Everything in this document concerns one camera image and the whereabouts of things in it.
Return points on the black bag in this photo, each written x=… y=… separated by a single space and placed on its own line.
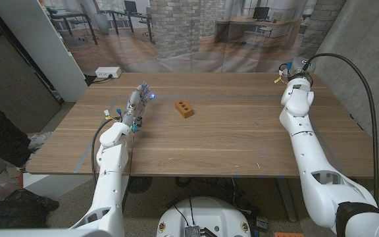
x=12 y=210

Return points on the round black floor fan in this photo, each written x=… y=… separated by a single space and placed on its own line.
x=141 y=184

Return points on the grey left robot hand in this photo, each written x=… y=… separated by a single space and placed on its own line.
x=135 y=105

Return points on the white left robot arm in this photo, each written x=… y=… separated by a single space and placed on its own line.
x=109 y=177

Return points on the white board panel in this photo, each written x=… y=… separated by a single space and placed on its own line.
x=41 y=42

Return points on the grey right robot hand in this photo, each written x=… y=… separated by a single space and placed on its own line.
x=299 y=66

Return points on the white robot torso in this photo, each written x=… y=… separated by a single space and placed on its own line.
x=206 y=217

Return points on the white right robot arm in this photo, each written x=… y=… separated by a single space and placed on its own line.
x=311 y=158

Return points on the orange wooden block with holes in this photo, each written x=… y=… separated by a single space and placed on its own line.
x=184 y=109

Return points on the orange object on floor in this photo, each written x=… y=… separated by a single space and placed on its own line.
x=288 y=234

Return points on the printed office backdrop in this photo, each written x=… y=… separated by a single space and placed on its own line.
x=183 y=33

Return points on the white sneaker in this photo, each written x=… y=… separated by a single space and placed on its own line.
x=39 y=140

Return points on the white power strip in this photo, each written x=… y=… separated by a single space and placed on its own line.
x=108 y=72

